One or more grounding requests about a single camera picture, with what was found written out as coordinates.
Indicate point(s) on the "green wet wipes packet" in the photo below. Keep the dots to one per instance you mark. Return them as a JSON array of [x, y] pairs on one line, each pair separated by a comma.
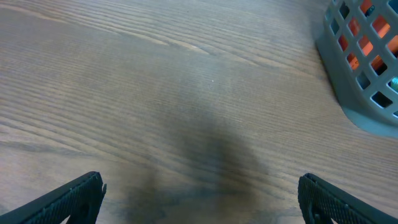
[[394, 84]]

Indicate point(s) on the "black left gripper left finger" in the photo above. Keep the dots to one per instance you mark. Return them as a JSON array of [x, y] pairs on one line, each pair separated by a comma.
[[78, 201]]

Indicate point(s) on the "orange Redoxon box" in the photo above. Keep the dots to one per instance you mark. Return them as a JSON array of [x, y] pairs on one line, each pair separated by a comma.
[[366, 32]]

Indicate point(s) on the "grey plastic basket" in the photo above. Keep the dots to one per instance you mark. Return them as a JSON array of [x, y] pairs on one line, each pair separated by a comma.
[[366, 98]]

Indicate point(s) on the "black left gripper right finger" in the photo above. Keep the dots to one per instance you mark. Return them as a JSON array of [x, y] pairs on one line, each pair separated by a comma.
[[322, 203]]

